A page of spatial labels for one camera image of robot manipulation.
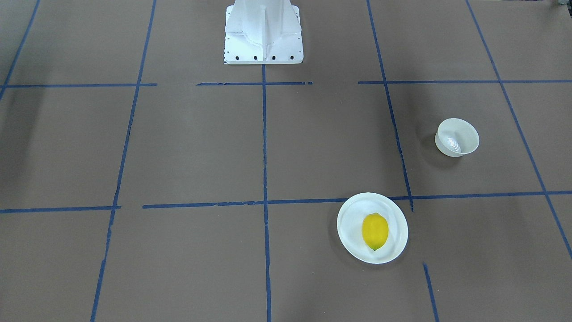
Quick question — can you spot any white plate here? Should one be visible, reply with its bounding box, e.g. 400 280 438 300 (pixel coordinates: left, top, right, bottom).
337 192 409 264

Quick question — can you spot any yellow lemon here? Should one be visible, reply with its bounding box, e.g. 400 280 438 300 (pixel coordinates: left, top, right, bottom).
362 213 389 251

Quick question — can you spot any white bowl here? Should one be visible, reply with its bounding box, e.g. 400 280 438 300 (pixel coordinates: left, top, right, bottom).
435 118 480 157

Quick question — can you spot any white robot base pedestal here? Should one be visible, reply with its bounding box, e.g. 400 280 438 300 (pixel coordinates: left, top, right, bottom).
223 0 304 65

